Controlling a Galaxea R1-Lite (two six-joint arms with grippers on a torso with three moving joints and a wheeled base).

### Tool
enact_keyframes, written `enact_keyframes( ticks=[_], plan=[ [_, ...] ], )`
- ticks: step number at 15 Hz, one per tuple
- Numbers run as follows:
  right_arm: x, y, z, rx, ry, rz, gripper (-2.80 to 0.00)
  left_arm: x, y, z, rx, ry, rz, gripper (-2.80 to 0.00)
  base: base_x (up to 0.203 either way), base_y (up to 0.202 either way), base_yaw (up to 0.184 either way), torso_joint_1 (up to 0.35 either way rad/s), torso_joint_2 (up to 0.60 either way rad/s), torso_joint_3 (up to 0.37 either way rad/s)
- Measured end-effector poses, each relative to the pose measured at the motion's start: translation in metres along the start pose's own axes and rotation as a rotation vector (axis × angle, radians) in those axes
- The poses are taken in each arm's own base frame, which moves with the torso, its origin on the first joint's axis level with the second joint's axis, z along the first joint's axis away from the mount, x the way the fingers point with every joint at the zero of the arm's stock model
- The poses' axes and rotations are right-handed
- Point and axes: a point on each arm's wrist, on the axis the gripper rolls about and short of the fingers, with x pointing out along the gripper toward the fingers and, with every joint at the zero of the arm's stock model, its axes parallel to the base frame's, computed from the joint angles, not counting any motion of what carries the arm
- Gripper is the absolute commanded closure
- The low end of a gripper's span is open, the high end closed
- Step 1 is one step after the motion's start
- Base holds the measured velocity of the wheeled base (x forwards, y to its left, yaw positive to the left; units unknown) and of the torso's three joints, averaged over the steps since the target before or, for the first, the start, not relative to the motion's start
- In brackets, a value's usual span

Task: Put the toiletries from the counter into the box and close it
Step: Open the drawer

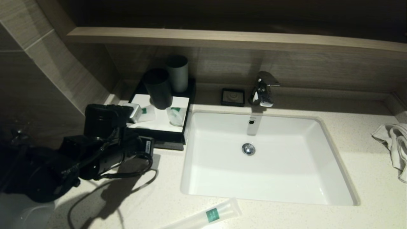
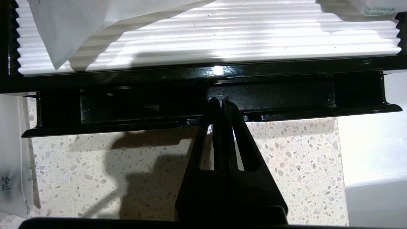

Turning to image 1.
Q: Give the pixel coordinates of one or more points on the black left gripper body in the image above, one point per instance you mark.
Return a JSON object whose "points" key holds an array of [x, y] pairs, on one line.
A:
{"points": [[130, 152]]}

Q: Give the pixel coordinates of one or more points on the white vanity kit packet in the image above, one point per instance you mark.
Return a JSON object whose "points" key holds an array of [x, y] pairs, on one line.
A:
{"points": [[148, 114]]}

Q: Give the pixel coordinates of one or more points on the white shower cap packet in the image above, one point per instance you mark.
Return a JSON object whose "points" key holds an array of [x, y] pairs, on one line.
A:
{"points": [[175, 117]]}

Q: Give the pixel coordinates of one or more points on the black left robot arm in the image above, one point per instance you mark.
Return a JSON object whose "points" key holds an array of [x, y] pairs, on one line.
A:
{"points": [[38, 178]]}

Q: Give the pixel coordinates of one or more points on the black amenity box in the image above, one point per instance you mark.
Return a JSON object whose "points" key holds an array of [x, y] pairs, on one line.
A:
{"points": [[190, 95]]}

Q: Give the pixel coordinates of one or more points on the white ribbed tray mat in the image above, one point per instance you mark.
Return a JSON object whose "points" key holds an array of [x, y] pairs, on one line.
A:
{"points": [[159, 122]]}

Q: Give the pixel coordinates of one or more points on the black tumbler cup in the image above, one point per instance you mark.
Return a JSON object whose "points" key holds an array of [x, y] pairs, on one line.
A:
{"points": [[157, 89]]}

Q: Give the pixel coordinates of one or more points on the grey tumbler cup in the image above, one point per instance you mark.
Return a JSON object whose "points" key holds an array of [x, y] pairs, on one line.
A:
{"points": [[178, 76]]}

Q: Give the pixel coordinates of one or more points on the wide toothbrush packet green label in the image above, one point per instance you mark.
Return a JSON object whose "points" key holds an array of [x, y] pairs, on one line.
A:
{"points": [[213, 214]]}

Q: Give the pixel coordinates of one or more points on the chrome bathtub faucet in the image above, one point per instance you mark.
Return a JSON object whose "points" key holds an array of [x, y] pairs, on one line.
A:
{"points": [[19, 135]]}

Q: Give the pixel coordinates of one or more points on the black square soap dish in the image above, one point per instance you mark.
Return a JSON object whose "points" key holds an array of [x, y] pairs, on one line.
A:
{"points": [[233, 97]]}

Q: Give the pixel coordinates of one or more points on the chrome sink drain plug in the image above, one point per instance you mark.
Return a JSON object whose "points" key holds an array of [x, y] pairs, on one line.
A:
{"points": [[248, 149]]}

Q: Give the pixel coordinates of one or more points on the white bathtub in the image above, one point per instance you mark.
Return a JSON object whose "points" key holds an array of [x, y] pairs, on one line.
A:
{"points": [[25, 216]]}

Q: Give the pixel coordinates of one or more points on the white ceramic sink basin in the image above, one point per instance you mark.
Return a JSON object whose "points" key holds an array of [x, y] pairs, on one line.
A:
{"points": [[270, 178]]}

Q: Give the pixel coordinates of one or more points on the chrome sink faucet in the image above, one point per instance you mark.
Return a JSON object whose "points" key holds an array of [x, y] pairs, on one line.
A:
{"points": [[264, 90]]}

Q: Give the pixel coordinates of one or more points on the white crumpled towel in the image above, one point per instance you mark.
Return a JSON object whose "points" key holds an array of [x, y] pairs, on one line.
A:
{"points": [[397, 143]]}

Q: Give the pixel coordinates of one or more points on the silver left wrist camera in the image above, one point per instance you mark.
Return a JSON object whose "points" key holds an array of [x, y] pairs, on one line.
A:
{"points": [[133, 112]]}

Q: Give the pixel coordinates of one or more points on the light wooden wall shelf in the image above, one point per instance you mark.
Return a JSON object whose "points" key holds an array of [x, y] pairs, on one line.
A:
{"points": [[222, 38]]}

